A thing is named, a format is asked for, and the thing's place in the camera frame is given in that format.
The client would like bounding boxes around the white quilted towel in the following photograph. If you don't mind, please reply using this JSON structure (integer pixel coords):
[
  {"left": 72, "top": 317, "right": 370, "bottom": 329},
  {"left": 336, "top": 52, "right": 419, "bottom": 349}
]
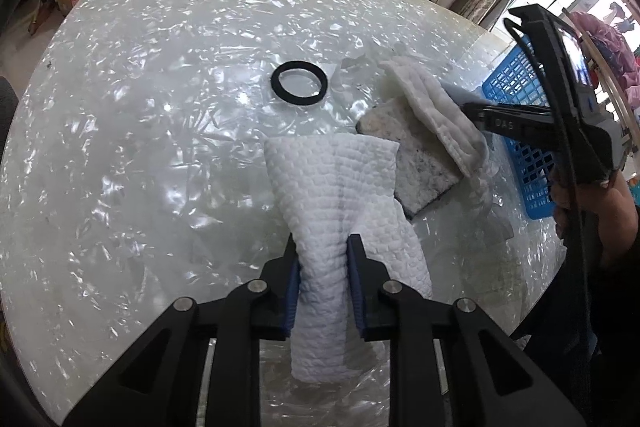
[{"left": 264, "top": 133, "right": 433, "bottom": 384}]

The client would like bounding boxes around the black hair band ring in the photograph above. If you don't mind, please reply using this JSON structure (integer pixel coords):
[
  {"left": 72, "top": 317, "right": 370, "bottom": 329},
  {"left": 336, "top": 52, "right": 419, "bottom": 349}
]
[{"left": 270, "top": 59, "right": 330, "bottom": 106}]

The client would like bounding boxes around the right hand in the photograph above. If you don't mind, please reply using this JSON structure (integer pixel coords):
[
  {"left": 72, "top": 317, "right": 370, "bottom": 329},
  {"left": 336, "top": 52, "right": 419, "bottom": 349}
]
[{"left": 546, "top": 166, "right": 640, "bottom": 268}]

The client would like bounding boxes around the blue plastic laundry basket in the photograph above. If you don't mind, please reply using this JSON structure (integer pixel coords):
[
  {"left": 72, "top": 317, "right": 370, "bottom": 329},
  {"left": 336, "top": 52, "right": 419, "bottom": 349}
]
[{"left": 482, "top": 44, "right": 555, "bottom": 220}]

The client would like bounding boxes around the white ribbed fluffy cloth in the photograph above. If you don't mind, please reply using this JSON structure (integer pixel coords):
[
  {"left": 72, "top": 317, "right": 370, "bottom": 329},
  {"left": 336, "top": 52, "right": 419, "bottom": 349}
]
[{"left": 381, "top": 56, "right": 491, "bottom": 207}]

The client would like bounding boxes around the pink clothes pile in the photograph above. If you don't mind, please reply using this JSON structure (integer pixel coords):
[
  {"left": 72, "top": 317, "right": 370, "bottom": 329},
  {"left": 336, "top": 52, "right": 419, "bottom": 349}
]
[{"left": 570, "top": 11, "right": 639, "bottom": 90}]

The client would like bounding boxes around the grey speckled square cloth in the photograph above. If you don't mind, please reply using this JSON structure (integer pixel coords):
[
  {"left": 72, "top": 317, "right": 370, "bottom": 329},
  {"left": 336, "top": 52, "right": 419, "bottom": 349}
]
[{"left": 356, "top": 96, "right": 463, "bottom": 220}]

